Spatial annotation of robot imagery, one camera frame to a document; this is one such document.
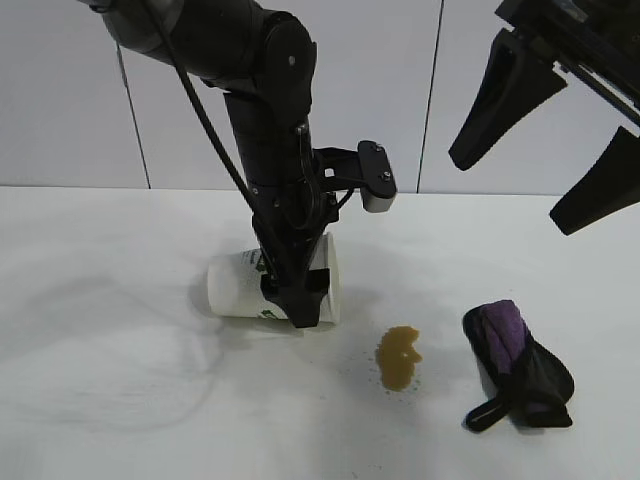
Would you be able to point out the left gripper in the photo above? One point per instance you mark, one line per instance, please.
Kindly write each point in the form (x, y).
(290, 207)

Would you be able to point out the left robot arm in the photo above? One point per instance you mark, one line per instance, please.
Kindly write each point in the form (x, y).
(270, 60)

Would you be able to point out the black and purple cloth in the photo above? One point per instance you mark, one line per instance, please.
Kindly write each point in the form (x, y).
(540, 380)

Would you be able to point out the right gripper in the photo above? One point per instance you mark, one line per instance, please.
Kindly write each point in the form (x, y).
(590, 40)

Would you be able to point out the left camera mount bracket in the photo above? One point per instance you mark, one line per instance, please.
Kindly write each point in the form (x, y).
(340, 165)

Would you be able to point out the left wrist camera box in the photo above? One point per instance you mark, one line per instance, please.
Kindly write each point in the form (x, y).
(377, 175)

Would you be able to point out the brown liquid spill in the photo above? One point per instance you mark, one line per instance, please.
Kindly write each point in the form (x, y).
(397, 360)

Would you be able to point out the white paper coffee cup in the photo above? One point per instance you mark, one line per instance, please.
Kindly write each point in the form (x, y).
(230, 285)

